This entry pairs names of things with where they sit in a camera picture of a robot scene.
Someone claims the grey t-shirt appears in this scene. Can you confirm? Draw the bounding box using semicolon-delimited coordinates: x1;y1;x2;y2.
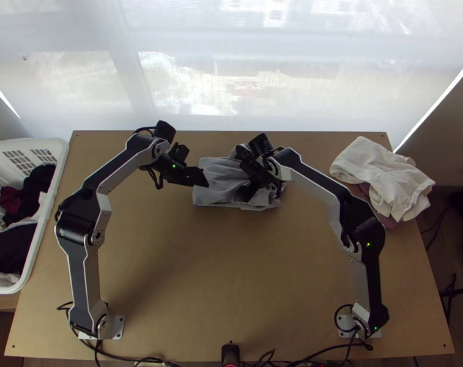
191;146;288;210

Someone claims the white garment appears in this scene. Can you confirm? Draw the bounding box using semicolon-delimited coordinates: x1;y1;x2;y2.
329;136;437;223

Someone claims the pink garment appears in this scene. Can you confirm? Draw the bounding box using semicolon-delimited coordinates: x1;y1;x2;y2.
353;181;432;231

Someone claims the white laundry basket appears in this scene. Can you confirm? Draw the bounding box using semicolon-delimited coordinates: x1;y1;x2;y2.
0;137;70;295

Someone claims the heap of clothes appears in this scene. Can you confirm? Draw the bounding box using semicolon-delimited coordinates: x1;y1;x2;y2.
0;163;58;287

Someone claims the black tripod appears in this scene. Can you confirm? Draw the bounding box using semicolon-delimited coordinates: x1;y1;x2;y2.
439;273;463;321

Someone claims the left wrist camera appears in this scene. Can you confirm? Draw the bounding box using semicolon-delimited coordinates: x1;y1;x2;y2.
169;143;190;163

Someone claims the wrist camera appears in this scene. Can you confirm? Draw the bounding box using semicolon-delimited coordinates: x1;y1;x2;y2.
235;144;257;163
169;143;190;163

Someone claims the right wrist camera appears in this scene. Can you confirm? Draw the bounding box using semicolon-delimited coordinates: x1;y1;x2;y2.
235;144;257;163

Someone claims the black cable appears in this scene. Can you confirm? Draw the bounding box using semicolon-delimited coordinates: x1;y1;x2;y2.
92;338;171;367
254;330;374;367
140;163;167;190
333;303;357;330
420;204;452;251

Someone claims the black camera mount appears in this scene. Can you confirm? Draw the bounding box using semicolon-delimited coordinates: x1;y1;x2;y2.
221;343;241;367

